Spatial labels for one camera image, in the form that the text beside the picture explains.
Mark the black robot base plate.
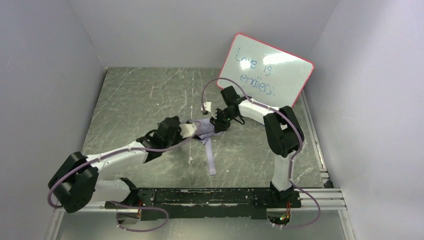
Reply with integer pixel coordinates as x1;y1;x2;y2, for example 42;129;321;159
104;184;302;221

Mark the lilac left arm cable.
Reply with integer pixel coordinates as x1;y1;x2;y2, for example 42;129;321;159
46;132;196;233

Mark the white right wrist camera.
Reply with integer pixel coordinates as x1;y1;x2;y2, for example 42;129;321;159
201;101;212;115

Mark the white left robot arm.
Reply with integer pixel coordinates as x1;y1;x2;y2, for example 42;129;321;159
47;116;198;213

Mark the red framed whiteboard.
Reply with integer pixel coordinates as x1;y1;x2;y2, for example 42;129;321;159
216;33;314;107

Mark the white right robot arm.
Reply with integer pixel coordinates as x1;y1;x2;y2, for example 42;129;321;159
201;86;305;199

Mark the lilac and black folding umbrella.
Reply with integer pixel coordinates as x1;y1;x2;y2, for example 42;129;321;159
191;118;223;176

